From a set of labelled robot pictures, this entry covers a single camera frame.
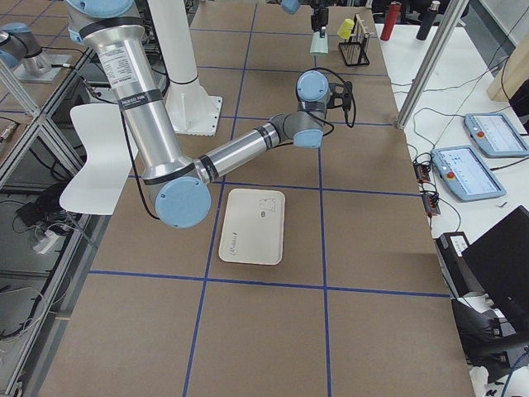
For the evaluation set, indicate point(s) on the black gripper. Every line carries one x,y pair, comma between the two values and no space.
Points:
319,16

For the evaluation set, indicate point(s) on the pale green plastic cup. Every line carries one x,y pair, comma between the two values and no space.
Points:
319,44

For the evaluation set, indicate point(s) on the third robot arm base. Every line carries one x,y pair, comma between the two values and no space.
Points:
22,53

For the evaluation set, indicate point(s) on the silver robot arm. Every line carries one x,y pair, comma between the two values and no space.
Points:
177,184
291,7

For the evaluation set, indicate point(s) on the yellow plastic cup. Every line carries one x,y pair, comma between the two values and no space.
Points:
346,29

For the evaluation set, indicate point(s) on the cream rabbit print tray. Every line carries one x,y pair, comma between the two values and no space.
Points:
253,228

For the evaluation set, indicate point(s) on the red water bottle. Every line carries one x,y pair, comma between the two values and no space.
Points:
390,20

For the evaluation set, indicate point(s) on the black water bottle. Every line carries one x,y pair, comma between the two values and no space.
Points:
428,18

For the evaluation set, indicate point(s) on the near teach pendant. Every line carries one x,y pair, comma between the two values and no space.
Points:
465,174

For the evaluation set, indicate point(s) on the teach pendant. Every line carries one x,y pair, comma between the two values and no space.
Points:
465,174
495,135

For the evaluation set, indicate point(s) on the orange electronics board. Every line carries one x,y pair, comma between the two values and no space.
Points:
428,189

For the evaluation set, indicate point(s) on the far teach pendant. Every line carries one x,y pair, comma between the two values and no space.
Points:
495,135

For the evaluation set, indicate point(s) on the white plastic chair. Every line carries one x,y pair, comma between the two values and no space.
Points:
97,187

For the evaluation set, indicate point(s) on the black box with label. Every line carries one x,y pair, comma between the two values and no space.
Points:
460,279

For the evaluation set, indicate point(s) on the black laptop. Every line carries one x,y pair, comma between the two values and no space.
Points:
499,261

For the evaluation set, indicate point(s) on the white power strip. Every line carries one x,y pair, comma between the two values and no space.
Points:
45,239

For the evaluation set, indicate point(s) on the black wire cup rack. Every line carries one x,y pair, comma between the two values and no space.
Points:
354,50

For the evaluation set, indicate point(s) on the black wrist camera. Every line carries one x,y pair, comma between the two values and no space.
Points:
341,96

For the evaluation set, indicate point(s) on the aluminium frame post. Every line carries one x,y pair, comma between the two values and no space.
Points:
439,42

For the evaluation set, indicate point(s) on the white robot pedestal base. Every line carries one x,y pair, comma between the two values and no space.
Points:
191,110

